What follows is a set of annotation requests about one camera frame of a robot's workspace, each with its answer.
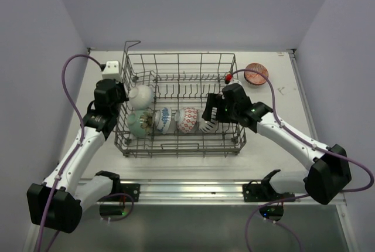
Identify white bowl dark stripes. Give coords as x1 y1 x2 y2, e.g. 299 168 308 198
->
198 113 217 133

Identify red diamond pattern bowl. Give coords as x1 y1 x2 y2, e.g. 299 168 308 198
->
175 107 198 134

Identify blue zigzag ceramic bowl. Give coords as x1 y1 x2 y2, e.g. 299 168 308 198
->
244 63 269 86

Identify blue floral white bowl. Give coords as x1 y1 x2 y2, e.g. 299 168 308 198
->
154 107 172 134

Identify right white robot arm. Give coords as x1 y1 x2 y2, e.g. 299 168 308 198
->
202 83 352 205

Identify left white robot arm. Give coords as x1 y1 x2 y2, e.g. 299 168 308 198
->
26 79 128 233

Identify white ribbed ceramic bowl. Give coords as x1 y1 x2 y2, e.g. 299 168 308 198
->
128 85 154 110

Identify pale green ceramic bowl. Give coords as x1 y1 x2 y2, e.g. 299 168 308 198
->
127 110 146 138

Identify brown floral ceramic bowl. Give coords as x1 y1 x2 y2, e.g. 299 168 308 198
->
139 111 154 134

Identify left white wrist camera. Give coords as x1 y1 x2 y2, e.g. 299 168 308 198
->
101 60 121 82

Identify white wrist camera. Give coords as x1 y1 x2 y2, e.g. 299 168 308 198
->
101 60 121 82
224 73 242 86

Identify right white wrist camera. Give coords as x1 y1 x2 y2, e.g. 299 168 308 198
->
224 73 242 86

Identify grey wire dish rack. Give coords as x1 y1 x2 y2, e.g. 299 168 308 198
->
114 40 246 158

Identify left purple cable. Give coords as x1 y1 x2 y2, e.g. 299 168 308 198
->
37 54 105 252

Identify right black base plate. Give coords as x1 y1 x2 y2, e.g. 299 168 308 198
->
242 169 295 202

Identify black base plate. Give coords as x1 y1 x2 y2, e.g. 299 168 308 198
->
109 183 141 202
242 169 295 202

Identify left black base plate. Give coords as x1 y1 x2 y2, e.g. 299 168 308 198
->
109 183 141 202

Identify aluminium mounting rail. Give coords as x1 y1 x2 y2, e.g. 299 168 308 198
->
37 178 345 206

